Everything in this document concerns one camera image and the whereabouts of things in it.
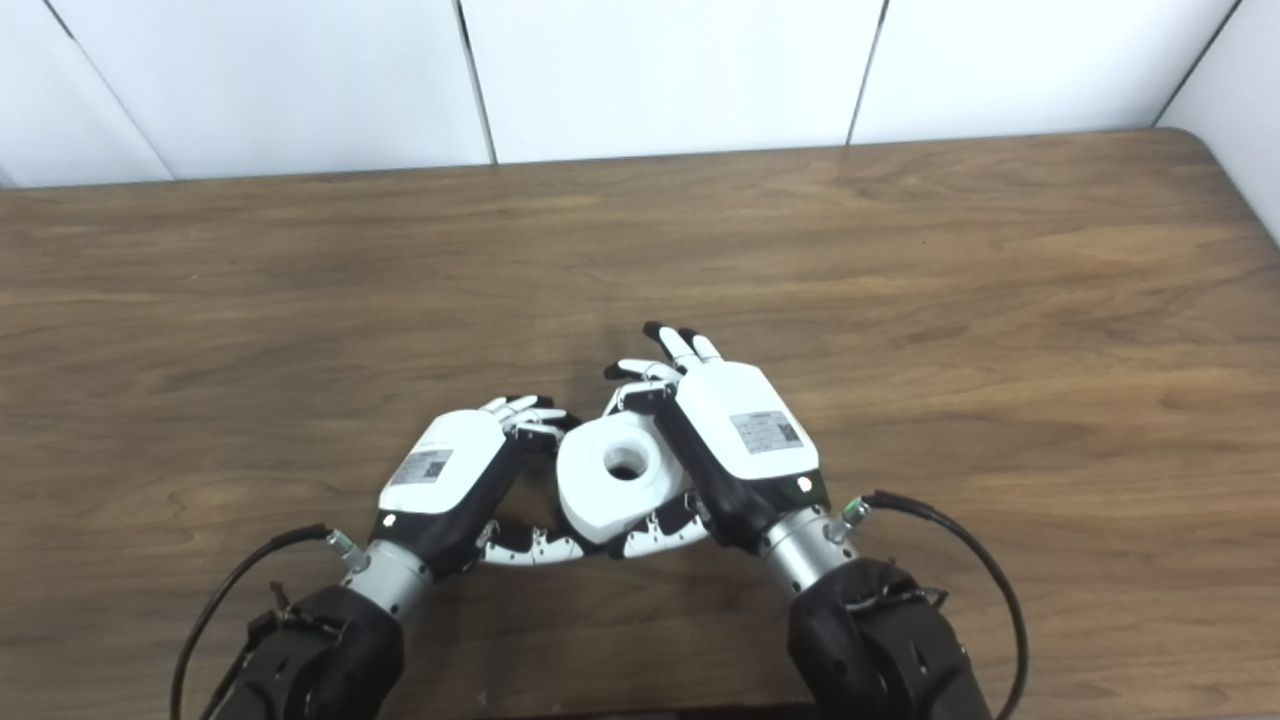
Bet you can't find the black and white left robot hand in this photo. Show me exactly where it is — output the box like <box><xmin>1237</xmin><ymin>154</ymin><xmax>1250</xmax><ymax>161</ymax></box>
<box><xmin>375</xmin><ymin>395</ymin><xmax>591</xmax><ymax>581</ymax></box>

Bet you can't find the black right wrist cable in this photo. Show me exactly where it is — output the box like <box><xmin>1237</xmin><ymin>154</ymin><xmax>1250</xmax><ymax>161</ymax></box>
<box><xmin>825</xmin><ymin>490</ymin><xmax>1029</xmax><ymax>720</ymax></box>

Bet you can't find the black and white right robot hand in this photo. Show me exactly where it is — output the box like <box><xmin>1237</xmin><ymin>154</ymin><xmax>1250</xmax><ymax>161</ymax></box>
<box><xmin>603</xmin><ymin>322</ymin><xmax>831</xmax><ymax>559</ymax></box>

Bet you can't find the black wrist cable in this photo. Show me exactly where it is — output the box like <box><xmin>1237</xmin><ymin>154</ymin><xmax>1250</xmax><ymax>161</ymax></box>
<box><xmin>825</xmin><ymin>490</ymin><xmax>1029</xmax><ymax>720</ymax></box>
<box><xmin>170</xmin><ymin>524</ymin><xmax>367</xmax><ymax>720</ymax></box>

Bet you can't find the round white plastic piece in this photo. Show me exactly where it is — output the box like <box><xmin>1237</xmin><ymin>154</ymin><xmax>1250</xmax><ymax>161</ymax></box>
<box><xmin>556</xmin><ymin>412</ymin><xmax>691</xmax><ymax>546</ymax></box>

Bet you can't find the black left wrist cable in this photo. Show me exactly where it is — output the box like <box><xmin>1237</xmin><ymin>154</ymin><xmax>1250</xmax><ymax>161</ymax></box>
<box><xmin>170</xmin><ymin>524</ymin><xmax>367</xmax><ymax>720</ymax></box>

